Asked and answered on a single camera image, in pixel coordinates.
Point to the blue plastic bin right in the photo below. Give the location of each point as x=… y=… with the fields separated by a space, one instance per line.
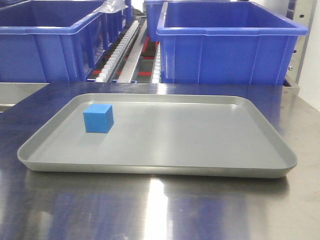
x=224 y=42

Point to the grey metal tray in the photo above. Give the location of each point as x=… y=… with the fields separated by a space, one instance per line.
x=204 y=135

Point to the blue cube block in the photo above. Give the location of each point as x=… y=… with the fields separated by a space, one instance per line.
x=98 y=118

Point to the blue bin back left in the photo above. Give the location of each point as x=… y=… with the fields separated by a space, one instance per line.
x=116 y=22

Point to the white roller conveyor rail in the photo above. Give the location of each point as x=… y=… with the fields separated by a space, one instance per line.
x=110 y=69

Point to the blue plastic bin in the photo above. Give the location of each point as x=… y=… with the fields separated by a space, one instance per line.
x=224 y=42
x=42 y=41

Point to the blue plastic bin left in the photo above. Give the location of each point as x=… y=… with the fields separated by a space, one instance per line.
x=42 y=41

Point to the steel shelf divider rail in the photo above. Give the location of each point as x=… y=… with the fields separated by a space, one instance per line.
x=129 y=71

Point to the clear plastic sheet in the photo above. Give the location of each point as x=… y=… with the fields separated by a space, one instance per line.
x=112 y=6

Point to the steel shelf upright post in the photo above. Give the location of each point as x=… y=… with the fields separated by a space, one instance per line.
x=304 y=13

